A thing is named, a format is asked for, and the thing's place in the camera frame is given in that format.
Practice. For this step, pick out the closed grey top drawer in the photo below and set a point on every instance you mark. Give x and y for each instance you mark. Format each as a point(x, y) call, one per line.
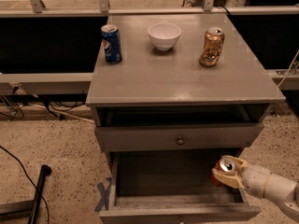
point(148, 138)

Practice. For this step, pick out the blue tape cross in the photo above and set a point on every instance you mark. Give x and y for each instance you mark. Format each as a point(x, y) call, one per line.
point(104, 195)

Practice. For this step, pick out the blue pepsi can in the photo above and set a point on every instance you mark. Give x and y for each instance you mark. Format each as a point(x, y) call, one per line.
point(112, 43)

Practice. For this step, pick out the white bowl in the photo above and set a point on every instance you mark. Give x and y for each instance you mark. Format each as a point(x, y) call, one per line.
point(164, 36)

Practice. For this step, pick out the gold soda can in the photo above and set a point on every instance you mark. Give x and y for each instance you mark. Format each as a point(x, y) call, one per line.
point(213, 45)

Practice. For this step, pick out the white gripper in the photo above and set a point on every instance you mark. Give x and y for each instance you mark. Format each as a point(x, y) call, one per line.
point(253, 179)

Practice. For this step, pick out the metal railing with glass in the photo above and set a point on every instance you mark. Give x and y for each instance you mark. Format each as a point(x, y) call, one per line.
point(99, 8)

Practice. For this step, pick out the grey drawer cabinet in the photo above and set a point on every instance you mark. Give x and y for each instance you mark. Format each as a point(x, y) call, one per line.
point(153, 88)

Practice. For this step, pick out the black metal stand leg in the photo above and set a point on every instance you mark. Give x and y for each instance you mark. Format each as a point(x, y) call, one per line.
point(28, 208)

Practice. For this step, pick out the red coke can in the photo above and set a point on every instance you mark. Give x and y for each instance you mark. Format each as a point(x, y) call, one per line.
point(223, 173)

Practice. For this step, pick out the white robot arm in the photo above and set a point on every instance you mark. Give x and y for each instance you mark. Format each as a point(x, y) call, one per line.
point(283, 192)

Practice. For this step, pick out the open grey middle drawer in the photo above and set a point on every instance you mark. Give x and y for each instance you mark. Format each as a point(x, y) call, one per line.
point(171, 187)

